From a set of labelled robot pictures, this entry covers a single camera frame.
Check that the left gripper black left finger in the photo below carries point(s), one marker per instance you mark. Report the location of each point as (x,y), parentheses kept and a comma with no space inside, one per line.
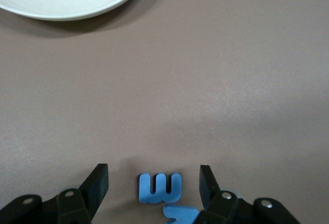
(95,188)

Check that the blue foam uppercase W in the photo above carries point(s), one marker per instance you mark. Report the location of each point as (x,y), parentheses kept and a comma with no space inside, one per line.
(180,213)

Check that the blue foam lowercase m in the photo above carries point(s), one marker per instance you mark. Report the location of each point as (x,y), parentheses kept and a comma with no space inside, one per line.
(147,188)

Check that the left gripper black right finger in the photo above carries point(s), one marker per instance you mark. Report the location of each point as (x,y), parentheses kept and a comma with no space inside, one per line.
(208,188)

